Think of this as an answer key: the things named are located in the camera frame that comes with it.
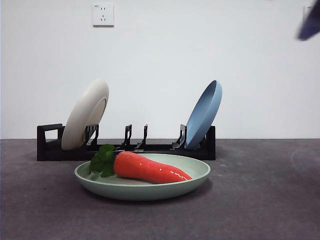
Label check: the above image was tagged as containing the orange carrot with green leaves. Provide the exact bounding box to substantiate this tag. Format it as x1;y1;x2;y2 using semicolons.
89;143;193;185

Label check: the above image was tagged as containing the green plate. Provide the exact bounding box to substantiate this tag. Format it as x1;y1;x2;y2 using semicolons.
74;153;212;202

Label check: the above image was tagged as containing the blue plate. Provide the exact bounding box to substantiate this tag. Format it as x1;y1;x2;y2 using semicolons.
184;79;223;150

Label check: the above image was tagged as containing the cream plate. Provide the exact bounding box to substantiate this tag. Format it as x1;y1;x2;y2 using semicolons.
61;78;110;151

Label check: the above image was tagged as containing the black plate rack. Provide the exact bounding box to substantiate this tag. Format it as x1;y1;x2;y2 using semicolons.
36;122;217;162

